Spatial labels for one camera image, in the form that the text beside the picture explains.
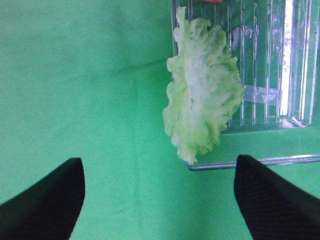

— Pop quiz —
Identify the bacon strip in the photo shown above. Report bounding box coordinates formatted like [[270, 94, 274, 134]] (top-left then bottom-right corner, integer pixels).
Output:
[[203, 0, 224, 4]]

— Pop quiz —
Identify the green lettuce leaf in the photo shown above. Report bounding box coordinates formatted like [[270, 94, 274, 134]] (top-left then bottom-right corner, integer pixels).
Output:
[[162, 7, 245, 165]]

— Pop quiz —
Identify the left clear plastic tray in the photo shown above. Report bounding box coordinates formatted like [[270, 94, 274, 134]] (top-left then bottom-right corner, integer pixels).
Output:
[[170, 0, 320, 171]]

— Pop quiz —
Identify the green table cloth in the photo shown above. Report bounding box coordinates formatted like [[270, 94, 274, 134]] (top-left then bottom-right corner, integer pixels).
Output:
[[0, 0, 320, 240]]

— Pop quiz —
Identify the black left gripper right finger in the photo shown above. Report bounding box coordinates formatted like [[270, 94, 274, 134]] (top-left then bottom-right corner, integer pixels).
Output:
[[233, 155, 320, 240]]

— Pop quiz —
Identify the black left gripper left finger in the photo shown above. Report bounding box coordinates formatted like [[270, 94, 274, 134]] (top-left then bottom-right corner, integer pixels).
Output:
[[0, 157, 86, 240]]

